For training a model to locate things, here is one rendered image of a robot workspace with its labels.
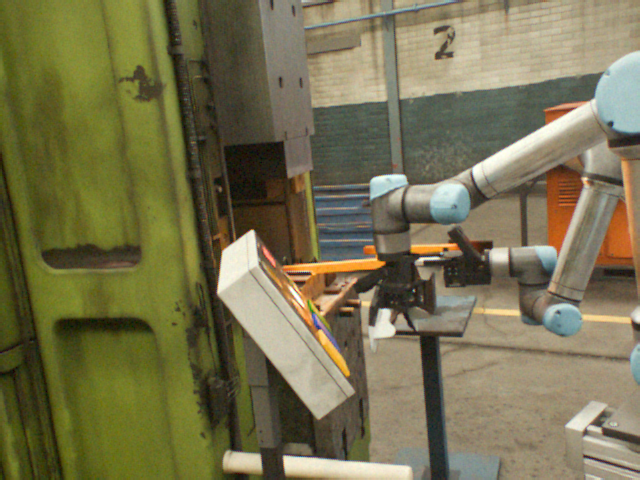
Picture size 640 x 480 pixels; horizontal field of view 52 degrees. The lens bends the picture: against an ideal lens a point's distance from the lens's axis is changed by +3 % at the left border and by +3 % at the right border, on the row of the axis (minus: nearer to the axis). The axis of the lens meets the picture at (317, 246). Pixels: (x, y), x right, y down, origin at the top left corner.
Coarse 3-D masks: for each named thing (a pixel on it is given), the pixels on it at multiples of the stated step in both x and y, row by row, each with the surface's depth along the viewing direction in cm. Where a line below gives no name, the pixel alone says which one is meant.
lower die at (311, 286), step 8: (288, 272) 180; (296, 272) 179; (304, 272) 179; (312, 272) 179; (296, 280) 174; (304, 280) 174; (312, 280) 179; (320, 280) 185; (304, 288) 172; (312, 288) 178; (320, 288) 185; (304, 296) 172; (312, 296) 178
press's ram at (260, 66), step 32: (224, 0) 153; (256, 0) 151; (288, 0) 168; (224, 32) 155; (256, 32) 152; (288, 32) 167; (224, 64) 157; (256, 64) 154; (288, 64) 166; (224, 96) 158; (256, 96) 156; (288, 96) 166; (224, 128) 160; (256, 128) 158; (288, 128) 165
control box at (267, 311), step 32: (224, 256) 129; (256, 256) 111; (224, 288) 104; (256, 288) 104; (288, 288) 121; (256, 320) 105; (288, 320) 106; (288, 352) 107; (320, 352) 107; (320, 384) 108; (352, 384) 110; (320, 416) 110
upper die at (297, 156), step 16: (256, 144) 164; (272, 144) 163; (288, 144) 165; (304, 144) 176; (240, 160) 166; (256, 160) 165; (272, 160) 164; (288, 160) 164; (304, 160) 175; (240, 176) 167; (256, 176) 166; (272, 176) 165; (288, 176) 164
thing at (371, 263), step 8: (424, 256) 168; (304, 264) 182; (312, 264) 181; (320, 264) 179; (328, 264) 177; (336, 264) 177; (344, 264) 176; (352, 264) 175; (360, 264) 174; (368, 264) 174; (376, 264) 173; (320, 272) 179
